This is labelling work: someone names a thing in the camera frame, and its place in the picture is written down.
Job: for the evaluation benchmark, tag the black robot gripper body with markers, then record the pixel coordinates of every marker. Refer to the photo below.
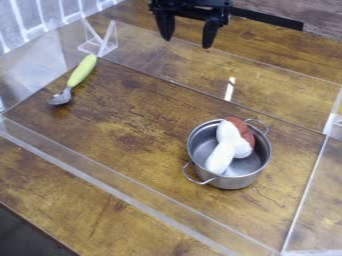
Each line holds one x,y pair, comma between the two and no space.
205,10

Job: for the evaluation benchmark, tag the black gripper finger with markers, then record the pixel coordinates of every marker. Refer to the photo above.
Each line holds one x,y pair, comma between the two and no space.
210,31
166,24

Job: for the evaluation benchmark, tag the white plush mushroom red cap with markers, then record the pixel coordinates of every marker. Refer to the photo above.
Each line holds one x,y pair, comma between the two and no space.
236,145

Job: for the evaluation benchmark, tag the silver metal pot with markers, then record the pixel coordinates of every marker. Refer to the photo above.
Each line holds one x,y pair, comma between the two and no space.
244,171

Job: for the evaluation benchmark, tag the black strip on table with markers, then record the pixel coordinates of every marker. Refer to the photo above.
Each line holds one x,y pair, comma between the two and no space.
268,18

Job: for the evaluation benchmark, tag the clear acrylic triangular stand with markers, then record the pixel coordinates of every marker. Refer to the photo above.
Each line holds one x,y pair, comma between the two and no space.
99,45

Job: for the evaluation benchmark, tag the yellow-green handled metal spoon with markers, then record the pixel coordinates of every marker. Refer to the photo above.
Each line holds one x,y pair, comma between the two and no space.
78,76

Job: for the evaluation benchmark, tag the clear acrylic enclosure wall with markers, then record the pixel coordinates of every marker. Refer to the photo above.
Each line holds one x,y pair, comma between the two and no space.
183,217

